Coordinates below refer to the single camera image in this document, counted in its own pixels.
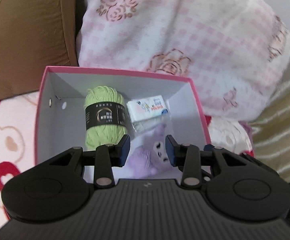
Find red bear printed blanket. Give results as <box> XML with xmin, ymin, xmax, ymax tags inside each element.
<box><xmin>0</xmin><ymin>92</ymin><xmax>257</xmax><ymax>233</ymax></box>

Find purple plush toy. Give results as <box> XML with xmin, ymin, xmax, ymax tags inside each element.
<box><xmin>127</xmin><ymin>123</ymin><xmax>183</xmax><ymax>179</ymax></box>

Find gold satin cloth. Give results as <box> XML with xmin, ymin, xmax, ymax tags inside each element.
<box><xmin>247</xmin><ymin>17</ymin><xmax>290</xmax><ymax>183</ymax></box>

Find brown pillow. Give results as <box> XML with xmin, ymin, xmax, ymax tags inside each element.
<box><xmin>0</xmin><ymin>0</ymin><xmax>86</xmax><ymax>106</ymax></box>

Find green yarn ball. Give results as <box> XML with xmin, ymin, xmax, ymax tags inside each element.
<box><xmin>84</xmin><ymin>85</ymin><xmax>128</xmax><ymax>152</ymax></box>

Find pink cardboard box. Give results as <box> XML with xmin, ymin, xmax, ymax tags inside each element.
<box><xmin>33</xmin><ymin>65</ymin><xmax>212</xmax><ymax>180</ymax></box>

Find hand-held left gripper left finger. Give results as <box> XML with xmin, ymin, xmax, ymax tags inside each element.
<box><xmin>38</xmin><ymin>134</ymin><xmax>131</xmax><ymax>189</ymax></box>

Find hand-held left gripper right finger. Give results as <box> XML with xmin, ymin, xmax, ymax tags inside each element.
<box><xmin>165</xmin><ymin>134</ymin><xmax>257</xmax><ymax>189</ymax></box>

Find white tissue packet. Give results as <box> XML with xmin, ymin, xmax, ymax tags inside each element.
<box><xmin>126</xmin><ymin>93</ymin><xmax>170</xmax><ymax>124</ymax></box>

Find pink checked pillow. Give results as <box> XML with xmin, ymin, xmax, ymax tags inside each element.
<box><xmin>75</xmin><ymin>0</ymin><xmax>290</xmax><ymax>126</ymax></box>

